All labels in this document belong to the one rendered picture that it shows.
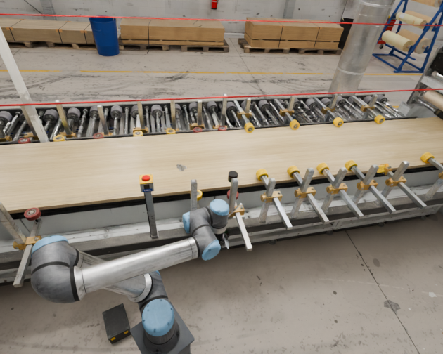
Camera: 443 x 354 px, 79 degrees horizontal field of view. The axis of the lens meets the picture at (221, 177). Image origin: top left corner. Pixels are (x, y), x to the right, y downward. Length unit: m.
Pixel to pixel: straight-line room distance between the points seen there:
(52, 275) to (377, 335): 2.34
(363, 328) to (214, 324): 1.19
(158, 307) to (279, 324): 1.22
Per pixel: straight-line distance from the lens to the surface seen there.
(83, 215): 2.06
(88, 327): 2.49
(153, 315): 1.47
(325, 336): 2.54
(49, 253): 1.14
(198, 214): 1.22
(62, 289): 1.07
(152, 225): 1.79
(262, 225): 2.00
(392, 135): 3.12
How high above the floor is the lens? 2.23
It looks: 42 degrees down
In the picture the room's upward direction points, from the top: 6 degrees clockwise
